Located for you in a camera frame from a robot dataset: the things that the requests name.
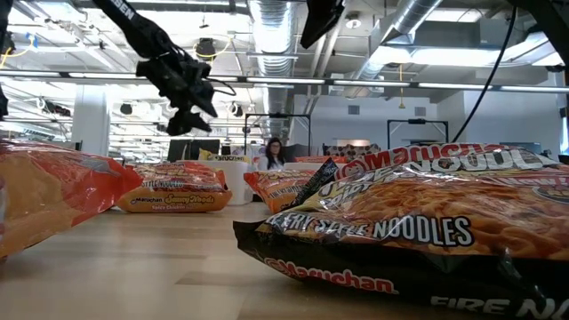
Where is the black Fire Noodle pack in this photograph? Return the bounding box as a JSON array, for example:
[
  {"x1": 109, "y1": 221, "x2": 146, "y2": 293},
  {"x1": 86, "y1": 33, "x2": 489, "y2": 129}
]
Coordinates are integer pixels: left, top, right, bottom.
[{"x1": 233, "y1": 142, "x2": 569, "y2": 320}]

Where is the black round ceiling device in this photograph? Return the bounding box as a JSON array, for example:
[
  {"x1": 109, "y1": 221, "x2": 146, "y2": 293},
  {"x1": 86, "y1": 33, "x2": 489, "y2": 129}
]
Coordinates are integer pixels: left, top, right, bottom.
[{"x1": 195, "y1": 37, "x2": 218, "y2": 62}]

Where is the low black metal frame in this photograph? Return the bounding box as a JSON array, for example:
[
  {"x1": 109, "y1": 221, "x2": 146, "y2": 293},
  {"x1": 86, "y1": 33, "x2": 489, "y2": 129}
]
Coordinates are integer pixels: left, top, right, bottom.
[{"x1": 386, "y1": 118, "x2": 450, "y2": 151}]

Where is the person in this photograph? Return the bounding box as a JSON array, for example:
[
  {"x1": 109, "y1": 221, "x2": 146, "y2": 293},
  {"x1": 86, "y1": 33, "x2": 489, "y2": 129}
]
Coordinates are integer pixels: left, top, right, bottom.
[{"x1": 256, "y1": 136, "x2": 288, "y2": 172}]

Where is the slanted silver ventilation duct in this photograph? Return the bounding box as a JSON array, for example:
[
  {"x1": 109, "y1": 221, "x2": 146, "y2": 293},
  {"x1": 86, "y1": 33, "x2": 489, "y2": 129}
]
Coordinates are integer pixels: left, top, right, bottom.
[{"x1": 344, "y1": 0, "x2": 444, "y2": 97}]

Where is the dark patterned panel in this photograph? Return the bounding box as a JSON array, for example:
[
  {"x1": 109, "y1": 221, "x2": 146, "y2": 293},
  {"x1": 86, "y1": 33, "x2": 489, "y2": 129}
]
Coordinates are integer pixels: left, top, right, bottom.
[{"x1": 323, "y1": 141, "x2": 382, "y2": 164}]

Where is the white column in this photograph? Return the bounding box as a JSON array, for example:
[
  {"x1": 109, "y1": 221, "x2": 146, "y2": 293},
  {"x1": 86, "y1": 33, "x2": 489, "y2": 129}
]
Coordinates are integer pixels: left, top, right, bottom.
[{"x1": 70, "y1": 84, "x2": 111, "y2": 156}]

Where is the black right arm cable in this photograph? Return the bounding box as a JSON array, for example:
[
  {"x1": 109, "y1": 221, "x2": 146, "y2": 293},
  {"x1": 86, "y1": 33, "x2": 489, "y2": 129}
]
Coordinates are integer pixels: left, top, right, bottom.
[{"x1": 451, "y1": 4, "x2": 520, "y2": 143}]

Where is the bright ceiling light panel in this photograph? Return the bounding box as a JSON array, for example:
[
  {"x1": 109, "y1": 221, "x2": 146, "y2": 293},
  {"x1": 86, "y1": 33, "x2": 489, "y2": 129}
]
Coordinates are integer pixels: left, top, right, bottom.
[{"x1": 411, "y1": 46, "x2": 490, "y2": 68}]

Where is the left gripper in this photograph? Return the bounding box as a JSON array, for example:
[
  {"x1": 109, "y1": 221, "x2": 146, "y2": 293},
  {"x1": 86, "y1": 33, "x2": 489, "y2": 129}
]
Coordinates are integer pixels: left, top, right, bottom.
[{"x1": 135, "y1": 48, "x2": 219, "y2": 137}]

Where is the black monitor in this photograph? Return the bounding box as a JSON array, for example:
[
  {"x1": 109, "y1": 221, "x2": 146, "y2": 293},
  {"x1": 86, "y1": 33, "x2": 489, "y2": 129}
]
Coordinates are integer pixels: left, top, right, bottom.
[
  {"x1": 167, "y1": 139, "x2": 193, "y2": 161},
  {"x1": 284, "y1": 144, "x2": 311, "y2": 164},
  {"x1": 190, "y1": 136, "x2": 222, "y2": 162}
]

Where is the long ceiling light strip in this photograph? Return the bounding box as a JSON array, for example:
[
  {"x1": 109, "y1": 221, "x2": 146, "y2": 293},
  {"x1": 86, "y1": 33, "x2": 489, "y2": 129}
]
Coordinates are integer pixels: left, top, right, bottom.
[{"x1": 0, "y1": 69, "x2": 569, "y2": 93}]

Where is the hanging yellow cord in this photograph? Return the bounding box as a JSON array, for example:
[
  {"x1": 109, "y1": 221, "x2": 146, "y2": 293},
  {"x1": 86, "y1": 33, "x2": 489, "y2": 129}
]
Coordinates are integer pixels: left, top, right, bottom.
[{"x1": 398, "y1": 63, "x2": 406, "y2": 110}]

